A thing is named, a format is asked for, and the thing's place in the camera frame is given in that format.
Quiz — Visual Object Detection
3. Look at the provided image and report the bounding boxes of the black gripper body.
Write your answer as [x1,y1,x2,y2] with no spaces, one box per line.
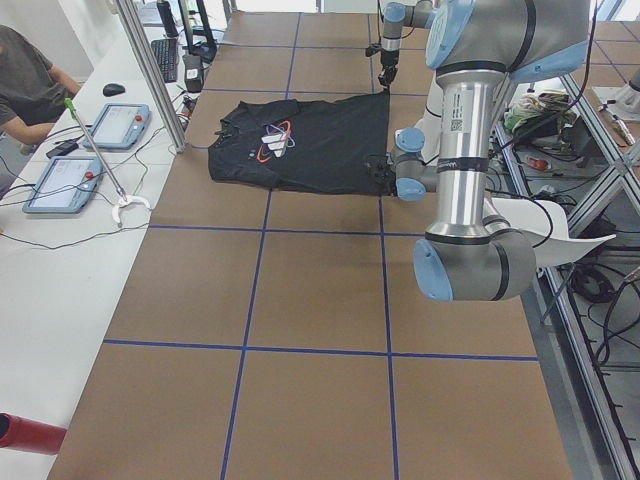
[365,43,399,88]
[365,153,397,193]

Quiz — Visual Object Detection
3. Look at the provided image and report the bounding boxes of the black graphic t-shirt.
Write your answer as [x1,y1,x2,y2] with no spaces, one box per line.
[208,92,393,196]

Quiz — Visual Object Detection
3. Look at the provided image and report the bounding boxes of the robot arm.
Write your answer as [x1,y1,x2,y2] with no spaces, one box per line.
[375,1,592,301]
[365,1,438,89]

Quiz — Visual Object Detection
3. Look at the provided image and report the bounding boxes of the white plastic chair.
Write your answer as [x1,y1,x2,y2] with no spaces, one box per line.
[485,197,615,267]

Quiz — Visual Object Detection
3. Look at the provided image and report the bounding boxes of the black keyboard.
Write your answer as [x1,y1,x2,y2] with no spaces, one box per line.
[150,38,178,83]

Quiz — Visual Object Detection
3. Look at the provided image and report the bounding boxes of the reacher grabber stick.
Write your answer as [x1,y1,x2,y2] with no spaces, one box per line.
[64,97,151,228]

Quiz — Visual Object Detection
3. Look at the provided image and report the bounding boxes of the far teach pendant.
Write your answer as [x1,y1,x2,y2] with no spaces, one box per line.
[89,103,151,150]

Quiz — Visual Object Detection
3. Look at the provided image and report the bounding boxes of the teach pendant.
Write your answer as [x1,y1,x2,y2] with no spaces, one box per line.
[22,156,103,214]
[89,103,151,150]

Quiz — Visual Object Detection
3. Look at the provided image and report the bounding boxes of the black computer mouse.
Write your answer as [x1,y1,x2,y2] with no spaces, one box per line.
[102,83,126,97]

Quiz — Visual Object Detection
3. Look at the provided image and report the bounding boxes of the near teach pendant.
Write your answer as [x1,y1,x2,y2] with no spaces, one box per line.
[22,156,103,214]

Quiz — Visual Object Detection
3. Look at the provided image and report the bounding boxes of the seated person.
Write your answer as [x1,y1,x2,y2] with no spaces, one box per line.
[1,25,81,146]

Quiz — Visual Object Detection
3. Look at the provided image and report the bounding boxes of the red cylinder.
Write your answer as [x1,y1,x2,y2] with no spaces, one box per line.
[1,413,67,455]

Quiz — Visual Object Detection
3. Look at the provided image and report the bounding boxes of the aluminium frame post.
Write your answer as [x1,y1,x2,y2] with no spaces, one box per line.
[115,0,186,153]

